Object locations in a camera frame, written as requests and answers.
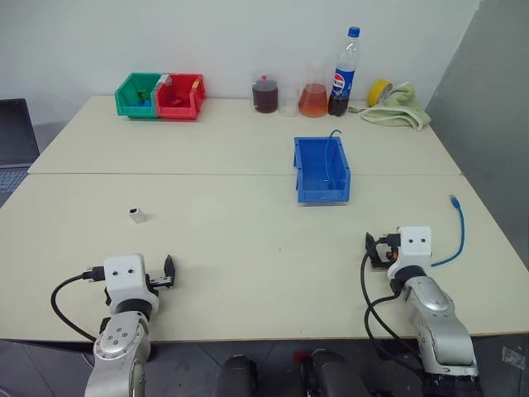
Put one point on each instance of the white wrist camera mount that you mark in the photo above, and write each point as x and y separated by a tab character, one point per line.
124	281
413	248

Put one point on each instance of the Pepsi cola bottle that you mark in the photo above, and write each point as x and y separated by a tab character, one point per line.
343	84

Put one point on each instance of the white tape strip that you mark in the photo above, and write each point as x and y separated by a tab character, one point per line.
165	79

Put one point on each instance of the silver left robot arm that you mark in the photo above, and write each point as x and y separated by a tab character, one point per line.
120	335

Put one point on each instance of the blue plastic bin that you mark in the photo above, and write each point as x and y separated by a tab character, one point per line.
320	167

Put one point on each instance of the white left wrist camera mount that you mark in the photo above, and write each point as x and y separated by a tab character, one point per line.
124	281

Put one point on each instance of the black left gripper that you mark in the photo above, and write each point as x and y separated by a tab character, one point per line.
161	283

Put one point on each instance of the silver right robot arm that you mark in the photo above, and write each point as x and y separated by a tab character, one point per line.
438	322

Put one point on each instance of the yellow tape roll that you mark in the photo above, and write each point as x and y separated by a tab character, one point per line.
375	93

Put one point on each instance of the dark rounded shape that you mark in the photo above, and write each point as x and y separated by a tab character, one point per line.
235	376
330	376

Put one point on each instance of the dark laptop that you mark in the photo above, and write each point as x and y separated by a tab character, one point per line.
14	132

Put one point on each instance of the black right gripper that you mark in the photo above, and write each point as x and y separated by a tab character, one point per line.
384	257

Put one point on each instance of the beaker with dark liquid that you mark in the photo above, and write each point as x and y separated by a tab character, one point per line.
264	97

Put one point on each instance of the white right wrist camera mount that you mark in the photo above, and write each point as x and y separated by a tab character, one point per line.
413	248

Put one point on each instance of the small red floor object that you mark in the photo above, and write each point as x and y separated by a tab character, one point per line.
301	355

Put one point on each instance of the red small parts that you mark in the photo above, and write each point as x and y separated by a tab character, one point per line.
178	99

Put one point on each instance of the red plastic bin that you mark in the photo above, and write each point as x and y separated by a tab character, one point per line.
177	109

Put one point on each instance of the green and blue small parts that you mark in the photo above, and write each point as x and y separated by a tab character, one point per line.
144	99

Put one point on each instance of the empty clear beaker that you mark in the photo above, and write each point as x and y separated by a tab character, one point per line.
289	105

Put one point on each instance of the pale green towel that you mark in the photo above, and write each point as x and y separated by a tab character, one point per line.
396	111

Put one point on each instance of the conical flask with orange liquid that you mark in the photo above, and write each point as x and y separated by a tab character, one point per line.
313	101

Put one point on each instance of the small white adapter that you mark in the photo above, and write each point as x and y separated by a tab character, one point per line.
137	215

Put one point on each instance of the green plastic bin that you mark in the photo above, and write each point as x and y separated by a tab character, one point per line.
128	103

